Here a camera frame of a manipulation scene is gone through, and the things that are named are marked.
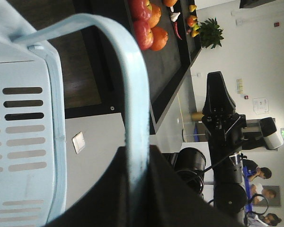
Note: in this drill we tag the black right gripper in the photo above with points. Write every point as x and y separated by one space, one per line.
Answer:
223 132

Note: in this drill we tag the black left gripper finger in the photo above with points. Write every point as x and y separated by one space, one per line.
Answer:
104 205

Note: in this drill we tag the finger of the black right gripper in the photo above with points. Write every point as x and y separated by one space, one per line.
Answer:
171 203

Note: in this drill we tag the light blue plastic basket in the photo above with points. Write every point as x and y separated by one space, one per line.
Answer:
33 165

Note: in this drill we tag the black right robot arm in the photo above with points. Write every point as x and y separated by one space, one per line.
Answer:
229 195

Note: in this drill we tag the green potted plant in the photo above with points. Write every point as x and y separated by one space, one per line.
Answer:
210 33

